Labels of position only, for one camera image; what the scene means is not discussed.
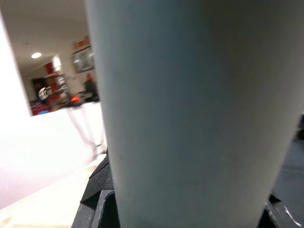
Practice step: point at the round ceiling lamp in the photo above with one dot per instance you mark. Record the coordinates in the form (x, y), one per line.
(36, 55)

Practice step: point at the white plastic table leg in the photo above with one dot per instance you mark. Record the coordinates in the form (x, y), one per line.
(190, 95)

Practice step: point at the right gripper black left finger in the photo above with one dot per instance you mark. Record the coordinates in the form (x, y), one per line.
(99, 204)

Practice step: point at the framed wall picture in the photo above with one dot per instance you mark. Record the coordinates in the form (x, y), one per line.
(83, 59)

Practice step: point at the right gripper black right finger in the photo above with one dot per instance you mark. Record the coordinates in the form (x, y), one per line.
(278, 216)

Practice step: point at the person in red cap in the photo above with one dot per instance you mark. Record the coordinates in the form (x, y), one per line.
(91, 88)

